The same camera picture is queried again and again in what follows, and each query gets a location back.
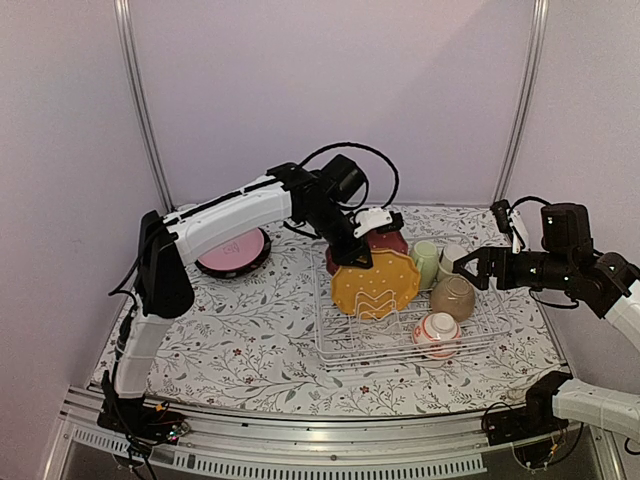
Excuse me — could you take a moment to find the white wire dish rack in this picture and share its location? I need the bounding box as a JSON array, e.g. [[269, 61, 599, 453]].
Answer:
[[311, 241, 512, 368]]

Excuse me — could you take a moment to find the right aluminium frame post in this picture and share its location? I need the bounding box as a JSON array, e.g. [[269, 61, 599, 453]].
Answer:
[[492, 0, 549, 202]]

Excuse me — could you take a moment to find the floral tablecloth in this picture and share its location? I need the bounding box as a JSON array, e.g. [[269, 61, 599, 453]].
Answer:
[[146, 224, 567, 416]]

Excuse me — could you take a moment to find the left aluminium frame post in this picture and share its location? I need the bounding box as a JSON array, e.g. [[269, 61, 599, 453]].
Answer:
[[113, 0, 175, 212]]

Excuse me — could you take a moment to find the light green mug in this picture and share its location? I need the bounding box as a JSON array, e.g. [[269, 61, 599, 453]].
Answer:
[[410, 240, 439, 290]]

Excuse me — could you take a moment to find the aluminium frame post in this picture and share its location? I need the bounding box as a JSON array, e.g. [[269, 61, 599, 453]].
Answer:
[[113, 0, 175, 212], [492, 0, 549, 202]]

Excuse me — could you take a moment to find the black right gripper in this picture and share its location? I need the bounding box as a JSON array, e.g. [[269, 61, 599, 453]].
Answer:
[[454, 246, 575, 291]]

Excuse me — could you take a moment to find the aluminium front rail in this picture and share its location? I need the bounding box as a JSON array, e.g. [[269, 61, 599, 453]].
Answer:
[[43, 388, 631, 479]]

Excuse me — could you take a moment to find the beige ceramic bowl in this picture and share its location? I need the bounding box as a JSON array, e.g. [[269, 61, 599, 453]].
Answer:
[[430, 276, 475, 322]]

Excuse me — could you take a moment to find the maroon polka dot plate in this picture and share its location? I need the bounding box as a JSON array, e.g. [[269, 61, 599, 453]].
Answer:
[[325, 230, 409, 275]]

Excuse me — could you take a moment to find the white brown cup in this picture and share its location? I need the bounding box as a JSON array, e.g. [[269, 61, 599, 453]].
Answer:
[[436, 243, 467, 282]]

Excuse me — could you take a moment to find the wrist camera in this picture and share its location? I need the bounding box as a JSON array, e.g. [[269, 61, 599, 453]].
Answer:
[[353, 207, 404, 238], [490, 199, 530, 254]]

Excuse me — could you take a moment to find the red patterned white bowl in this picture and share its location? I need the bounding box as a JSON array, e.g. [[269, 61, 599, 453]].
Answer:
[[411, 312, 461, 360]]

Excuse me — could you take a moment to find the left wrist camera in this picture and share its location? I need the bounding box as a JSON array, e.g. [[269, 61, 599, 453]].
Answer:
[[353, 207, 404, 238]]

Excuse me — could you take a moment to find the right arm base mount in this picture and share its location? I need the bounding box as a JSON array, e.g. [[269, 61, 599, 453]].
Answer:
[[481, 401, 569, 446]]

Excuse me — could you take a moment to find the yellow polka dot plate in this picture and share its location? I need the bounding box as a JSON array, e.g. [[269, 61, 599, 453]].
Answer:
[[331, 249, 421, 320]]

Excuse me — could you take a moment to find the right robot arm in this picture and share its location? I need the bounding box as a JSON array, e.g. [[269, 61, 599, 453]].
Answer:
[[453, 200, 639, 445]]

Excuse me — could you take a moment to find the pink bear plate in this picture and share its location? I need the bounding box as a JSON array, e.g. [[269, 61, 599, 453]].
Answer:
[[196, 228, 269, 272]]

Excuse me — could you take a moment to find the black rimmed white plate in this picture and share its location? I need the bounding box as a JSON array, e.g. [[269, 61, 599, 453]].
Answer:
[[195, 228, 271, 279]]

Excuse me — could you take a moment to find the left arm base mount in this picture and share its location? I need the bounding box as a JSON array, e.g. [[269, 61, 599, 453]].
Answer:
[[97, 397, 190, 446]]

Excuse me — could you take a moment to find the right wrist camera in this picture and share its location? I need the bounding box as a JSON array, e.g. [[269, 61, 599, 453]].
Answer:
[[490, 199, 530, 254]]

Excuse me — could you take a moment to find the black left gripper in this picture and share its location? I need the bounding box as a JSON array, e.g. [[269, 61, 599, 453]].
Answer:
[[305, 204, 376, 271]]

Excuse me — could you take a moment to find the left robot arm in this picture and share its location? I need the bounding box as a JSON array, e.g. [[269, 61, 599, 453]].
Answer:
[[108, 155, 372, 434]]

